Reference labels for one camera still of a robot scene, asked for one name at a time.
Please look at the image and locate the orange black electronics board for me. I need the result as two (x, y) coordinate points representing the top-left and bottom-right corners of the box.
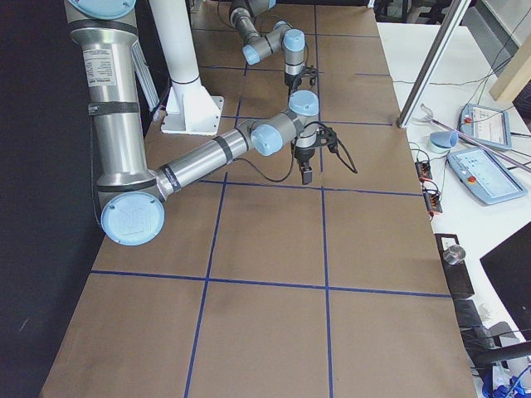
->
(415, 160), (432, 182)

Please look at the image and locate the mint green tape roll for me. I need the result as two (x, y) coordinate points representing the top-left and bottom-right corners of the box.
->
(427, 136), (451, 153)

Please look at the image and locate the black camera cable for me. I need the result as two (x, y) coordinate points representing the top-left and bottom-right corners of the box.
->
(231, 122), (359, 183)

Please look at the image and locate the reacher grabber stick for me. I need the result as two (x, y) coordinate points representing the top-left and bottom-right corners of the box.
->
(420, 103), (531, 172)

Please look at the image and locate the blue teach pendant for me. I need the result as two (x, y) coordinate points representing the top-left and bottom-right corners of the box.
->
(447, 148), (528, 206)
(459, 104), (513, 150)

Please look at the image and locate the white camera pillar with base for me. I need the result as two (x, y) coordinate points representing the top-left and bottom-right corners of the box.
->
(149, 0), (223, 136)

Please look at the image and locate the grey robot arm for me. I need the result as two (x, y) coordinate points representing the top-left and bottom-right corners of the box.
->
(65, 1), (319, 245)
(229, 0), (306, 93)

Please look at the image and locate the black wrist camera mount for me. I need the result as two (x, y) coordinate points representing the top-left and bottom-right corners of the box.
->
(300, 66), (319, 87)
(314, 124), (339, 155)

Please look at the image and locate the black box under cup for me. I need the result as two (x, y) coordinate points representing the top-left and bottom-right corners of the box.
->
(435, 233), (475, 299)

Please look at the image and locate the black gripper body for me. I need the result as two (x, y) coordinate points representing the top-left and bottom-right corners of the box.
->
(295, 146), (315, 167)
(285, 73), (303, 90)

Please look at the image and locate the light blue cup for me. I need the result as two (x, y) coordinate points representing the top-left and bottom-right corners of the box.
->
(429, 131), (459, 148)

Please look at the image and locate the far blue teach pendant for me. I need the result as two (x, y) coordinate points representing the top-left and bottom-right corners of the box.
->
(459, 104), (513, 150)

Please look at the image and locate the small metal cup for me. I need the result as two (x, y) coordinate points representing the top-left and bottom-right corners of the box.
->
(442, 245), (466, 265)

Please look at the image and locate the near blue teach pendant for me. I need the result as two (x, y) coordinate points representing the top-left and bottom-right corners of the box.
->
(447, 148), (528, 206)

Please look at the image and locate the aluminium frame post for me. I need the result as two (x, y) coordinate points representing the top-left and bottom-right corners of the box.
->
(397, 0), (471, 129)

